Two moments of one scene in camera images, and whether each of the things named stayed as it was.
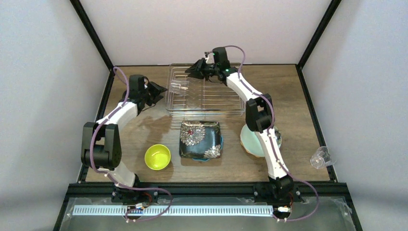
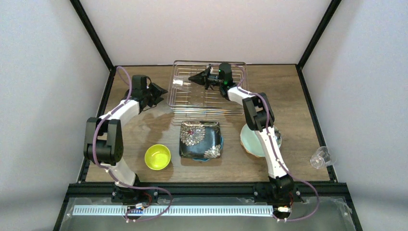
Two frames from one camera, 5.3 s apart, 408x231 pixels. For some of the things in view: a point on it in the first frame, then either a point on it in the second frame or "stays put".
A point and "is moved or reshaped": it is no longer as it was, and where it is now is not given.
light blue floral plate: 251,143 stays put
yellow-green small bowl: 157,157 stays put
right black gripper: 203,68 -> 207,78
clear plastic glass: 180,86 is moved or reshaped
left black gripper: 151,91 stays put
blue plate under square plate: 222,139 stays put
